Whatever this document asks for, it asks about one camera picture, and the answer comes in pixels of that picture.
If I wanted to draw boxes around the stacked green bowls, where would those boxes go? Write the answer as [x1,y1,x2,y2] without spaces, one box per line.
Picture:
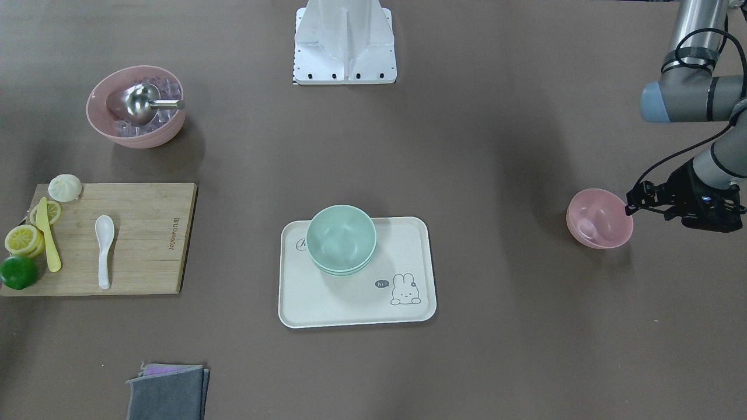
[306,205,377,277]

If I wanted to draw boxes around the small pink bowl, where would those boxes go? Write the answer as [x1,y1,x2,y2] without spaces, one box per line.
[566,188,633,250]

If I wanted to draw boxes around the large pink ice bowl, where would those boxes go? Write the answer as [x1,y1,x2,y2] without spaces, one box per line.
[85,65,187,149]

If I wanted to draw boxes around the lemon slices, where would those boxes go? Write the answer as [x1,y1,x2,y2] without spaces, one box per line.
[4,205,46,259]

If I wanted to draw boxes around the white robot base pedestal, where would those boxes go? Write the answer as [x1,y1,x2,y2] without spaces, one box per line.
[292,1,397,85]

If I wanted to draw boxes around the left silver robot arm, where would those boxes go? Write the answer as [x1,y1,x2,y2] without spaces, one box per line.
[625,1,746,232]

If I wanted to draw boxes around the yellow plastic knife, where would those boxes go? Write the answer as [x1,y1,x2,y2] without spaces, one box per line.
[35,197,62,273]

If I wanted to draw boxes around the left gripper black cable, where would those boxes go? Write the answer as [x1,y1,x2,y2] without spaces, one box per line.
[633,28,747,199]

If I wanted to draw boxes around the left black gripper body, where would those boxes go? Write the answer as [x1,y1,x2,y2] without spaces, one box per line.
[657,159,745,232]

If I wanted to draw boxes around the white ceramic spoon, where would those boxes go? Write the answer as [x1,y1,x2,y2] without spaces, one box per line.
[95,215,116,290]

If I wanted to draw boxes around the metal ice scoop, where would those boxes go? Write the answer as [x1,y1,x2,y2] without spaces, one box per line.
[105,83,185,127]

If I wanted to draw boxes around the cream rabbit tray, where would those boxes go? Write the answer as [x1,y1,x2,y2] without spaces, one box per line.
[277,217,437,328]

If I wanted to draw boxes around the grey folded cloth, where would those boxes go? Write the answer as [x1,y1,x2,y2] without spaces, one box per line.
[126,363,210,419]

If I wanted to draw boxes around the bamboo cutting board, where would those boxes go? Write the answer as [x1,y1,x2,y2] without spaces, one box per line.
[2,183,197,297]

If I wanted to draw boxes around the green lime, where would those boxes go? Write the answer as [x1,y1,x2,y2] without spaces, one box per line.
[1,255,39,290]

